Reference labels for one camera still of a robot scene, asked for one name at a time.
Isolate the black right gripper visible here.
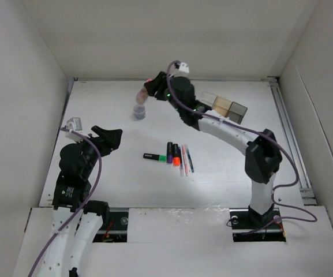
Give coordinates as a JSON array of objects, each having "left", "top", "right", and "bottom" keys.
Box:
[{"left": 145, "top": 70, "right": 184, "bottom": 113}]

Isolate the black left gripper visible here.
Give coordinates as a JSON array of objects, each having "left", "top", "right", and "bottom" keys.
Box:
[{"left": 76, "top": 125, "right": 122, "bottom": 178}]

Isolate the pink capped patterned tube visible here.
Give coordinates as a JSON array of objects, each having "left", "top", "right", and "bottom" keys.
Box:
[{"left": 136, "top": 85, "right": 148, "bottom": 105}]

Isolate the clear jar of paper clips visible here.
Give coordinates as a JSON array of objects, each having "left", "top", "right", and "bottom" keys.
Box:
[{"left": 133, "top": 104, "right": 146, "bottom": 120}]

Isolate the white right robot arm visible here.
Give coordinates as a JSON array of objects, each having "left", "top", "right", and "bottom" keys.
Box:
[{"left": 138, "top": 72, "right": 282, "bottom": 228}]

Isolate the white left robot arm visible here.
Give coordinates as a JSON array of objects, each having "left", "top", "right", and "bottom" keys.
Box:
[{"left": 35, "top": 123, "right": 123, "bottom": 276}]

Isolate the clear plastic bin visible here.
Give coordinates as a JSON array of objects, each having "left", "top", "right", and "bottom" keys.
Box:
[{"left": 199, "top": 91, "right": 217, "bottom": 107}]

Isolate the purple highlighter marker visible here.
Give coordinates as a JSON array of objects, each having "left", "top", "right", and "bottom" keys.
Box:
[{"left": 166, "top": 142, "right": 173, "bottom": 164}]

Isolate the green highlighter marker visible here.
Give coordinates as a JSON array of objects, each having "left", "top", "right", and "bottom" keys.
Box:
[{"left": 143, "top": 153, "right": 167, "bottom": 162}]

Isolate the amber plastic bin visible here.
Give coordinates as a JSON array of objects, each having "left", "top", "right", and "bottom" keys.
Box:
[{"left": 212, "top": 96, "right": 233, "bottom": 118}]

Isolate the teal pen clear cap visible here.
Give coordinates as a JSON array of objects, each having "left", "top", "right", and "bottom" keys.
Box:
[{"left": 184, "top": 144, "right": 194, "bottom": 173}]

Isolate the pink pen clear cap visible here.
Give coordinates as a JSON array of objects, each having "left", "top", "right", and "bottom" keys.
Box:
[{"left": 181, "top": 145, "right": 189, "bottom": 176}]

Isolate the orange highlighter marker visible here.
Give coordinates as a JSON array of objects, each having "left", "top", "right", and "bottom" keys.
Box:
[{"left": 172, "top": 144, "right": 181, "bottom": 167}]

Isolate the grey smoked plastic bin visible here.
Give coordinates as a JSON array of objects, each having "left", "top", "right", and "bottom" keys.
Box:
[{"left": 227, "top": 102, "right": 248, "bottom": 124}]

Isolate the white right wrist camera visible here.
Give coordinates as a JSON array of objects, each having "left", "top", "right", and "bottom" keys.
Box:
[{"left": 173, "top": 62, "right": 189, "bottom": 77}]

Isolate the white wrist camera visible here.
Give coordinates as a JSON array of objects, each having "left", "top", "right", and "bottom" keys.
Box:
[
  {"left": 63, "top": 117, "right": 83, "bottom": 143},
  {"left": 173, "top": 62, "right": 189, "bottom": 77}
]

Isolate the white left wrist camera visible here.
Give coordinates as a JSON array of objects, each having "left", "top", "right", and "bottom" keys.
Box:
[{"left": 63, "top": 117, "right": 83, "bottom": 143}]

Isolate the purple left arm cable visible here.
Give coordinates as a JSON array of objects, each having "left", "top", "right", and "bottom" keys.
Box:
[{"left": 27, "top": 129, "right": 103, "bottom": 277}]

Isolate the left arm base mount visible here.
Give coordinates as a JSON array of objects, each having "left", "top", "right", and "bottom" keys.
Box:
[{"left": 93, "top": 209, "right": 129, "bottom": 243}]

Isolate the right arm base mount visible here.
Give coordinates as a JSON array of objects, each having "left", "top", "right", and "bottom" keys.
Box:
[{"left": 226, "top": 208, "right": 286, "bottom": 242}]

